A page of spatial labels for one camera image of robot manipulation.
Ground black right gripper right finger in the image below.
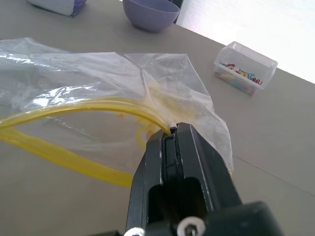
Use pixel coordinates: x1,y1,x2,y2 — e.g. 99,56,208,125
171,122,281,236

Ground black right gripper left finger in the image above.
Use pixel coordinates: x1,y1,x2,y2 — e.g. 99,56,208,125
125,129,178,233

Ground clear yellow-zip plastic bag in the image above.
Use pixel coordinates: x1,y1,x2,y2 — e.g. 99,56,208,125
0,37,234,189

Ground clear box of colourful clips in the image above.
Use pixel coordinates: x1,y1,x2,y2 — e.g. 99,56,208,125
213,41,279,96

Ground purple bowl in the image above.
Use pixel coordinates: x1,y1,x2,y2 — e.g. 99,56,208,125
122,0,181,33

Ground white and purple pouch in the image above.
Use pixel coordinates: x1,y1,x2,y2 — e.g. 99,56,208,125
26,0,87,18

